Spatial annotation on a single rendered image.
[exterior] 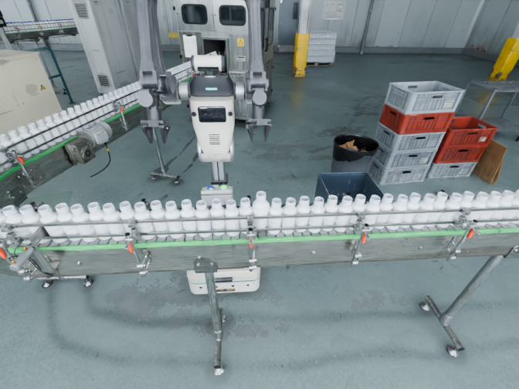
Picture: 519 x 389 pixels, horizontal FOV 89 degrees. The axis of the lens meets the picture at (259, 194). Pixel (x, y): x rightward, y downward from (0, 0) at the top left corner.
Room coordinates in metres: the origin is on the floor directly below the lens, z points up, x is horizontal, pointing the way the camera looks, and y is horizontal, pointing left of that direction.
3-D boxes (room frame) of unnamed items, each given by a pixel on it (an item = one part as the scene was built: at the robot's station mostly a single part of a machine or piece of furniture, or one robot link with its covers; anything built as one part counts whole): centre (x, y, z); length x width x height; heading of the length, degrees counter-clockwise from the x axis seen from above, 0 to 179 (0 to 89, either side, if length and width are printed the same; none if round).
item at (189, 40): (4.63, 1.13, 1.22); 0.23 x 0.04 x 0.32; 77
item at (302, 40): (8.54, -1.10, 0.55); 0.40 x 0.40 x 1.10; 5
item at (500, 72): (8.45, -7.03, 0.55); 0.40 x 0.40 x 1.10; 5
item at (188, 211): (0.80, 0.29, 1.08); 0.06 x 0.06 x 0.17
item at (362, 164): (2.52, -0.99, 0.32); 0.45 x 0.45 x 0.64
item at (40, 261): (0.66, 0.86, 0.96); 0.23 x 0.10 x 0.27; 5
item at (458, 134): (3.09, -2.43, 0.55); 0.61 x 0.41 x 0.22; 98
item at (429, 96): (2.93, -1.73, 1.00); 0.61 x 0.41 x 0.22; 102
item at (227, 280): (1.44, 0.27, 0.24); 0.68 x 0.53 x 0.41; 5
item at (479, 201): (0.90, -0.94, 1.08); 0.06 x 0.06 x 0.17
